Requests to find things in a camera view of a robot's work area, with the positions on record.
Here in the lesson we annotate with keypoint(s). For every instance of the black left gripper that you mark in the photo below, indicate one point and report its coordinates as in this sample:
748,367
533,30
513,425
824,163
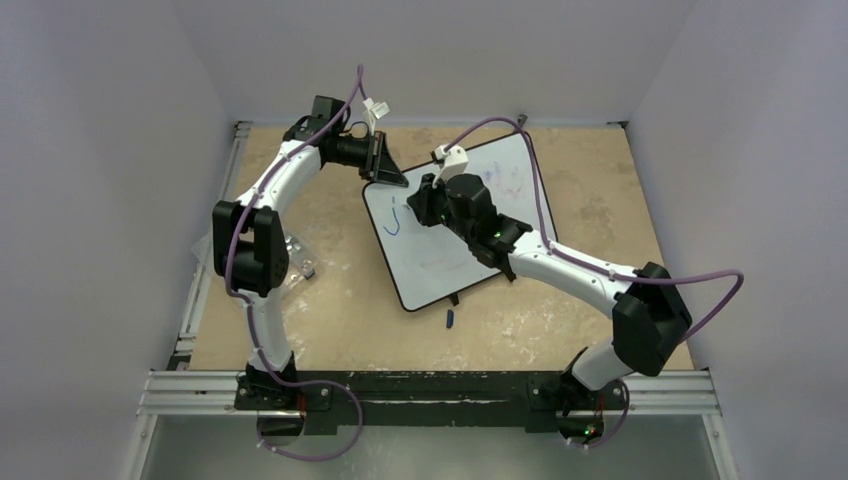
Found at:
380,164

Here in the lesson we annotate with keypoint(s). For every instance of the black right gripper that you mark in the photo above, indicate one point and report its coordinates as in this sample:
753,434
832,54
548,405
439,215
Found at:
427,201

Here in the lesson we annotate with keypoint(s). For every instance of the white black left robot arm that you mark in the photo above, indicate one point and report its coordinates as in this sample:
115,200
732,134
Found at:
250,251

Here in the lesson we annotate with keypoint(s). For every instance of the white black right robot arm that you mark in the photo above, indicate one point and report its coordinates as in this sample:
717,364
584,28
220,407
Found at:
649,318

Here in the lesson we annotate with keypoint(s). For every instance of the clear plastic screw organizer box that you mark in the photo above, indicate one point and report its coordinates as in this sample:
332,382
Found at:
303,263

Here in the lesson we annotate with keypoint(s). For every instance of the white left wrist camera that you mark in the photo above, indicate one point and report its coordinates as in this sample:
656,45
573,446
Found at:
375,110

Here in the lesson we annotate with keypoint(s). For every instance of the aluminium frame rail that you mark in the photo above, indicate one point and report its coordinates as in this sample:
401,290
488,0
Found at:
181,393

